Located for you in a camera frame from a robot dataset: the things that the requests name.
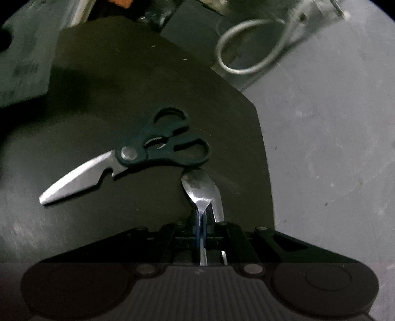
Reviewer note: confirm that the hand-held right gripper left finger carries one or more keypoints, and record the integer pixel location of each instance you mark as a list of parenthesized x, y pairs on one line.
[(197, 231)]

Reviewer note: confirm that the black table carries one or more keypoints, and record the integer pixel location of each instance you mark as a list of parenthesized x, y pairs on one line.
[(92, 92)]

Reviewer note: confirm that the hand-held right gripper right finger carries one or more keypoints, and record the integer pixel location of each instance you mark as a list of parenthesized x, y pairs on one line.
[(207, 234)]

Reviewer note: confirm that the metal wall tap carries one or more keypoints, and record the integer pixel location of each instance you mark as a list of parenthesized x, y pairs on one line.
[(314, 12)]

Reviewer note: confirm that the grey speckled board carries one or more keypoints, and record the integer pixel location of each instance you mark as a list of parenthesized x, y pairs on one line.
[(24, 68)]

